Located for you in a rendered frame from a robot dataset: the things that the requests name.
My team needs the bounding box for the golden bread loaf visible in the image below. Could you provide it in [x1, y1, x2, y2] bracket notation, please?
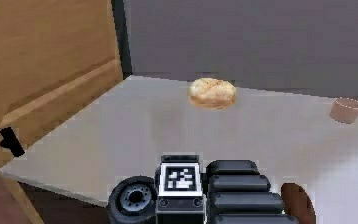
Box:
[187, 77, 238, 110]

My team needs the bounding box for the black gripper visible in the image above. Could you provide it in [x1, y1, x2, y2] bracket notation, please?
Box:
[107, 175, 159, 224]

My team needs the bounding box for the brown mug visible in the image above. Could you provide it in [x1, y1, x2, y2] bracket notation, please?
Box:
[329, 97, 358, 125]

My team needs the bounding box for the wooden cupboard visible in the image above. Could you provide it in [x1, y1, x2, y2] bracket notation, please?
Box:
[0, 0, 125, 171]

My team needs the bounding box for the black cupboard handle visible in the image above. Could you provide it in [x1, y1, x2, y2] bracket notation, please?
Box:
[0, 126, 26, 158]

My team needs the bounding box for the brown round stool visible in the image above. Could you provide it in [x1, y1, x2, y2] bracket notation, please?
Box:
[280, 182, 317, 224]

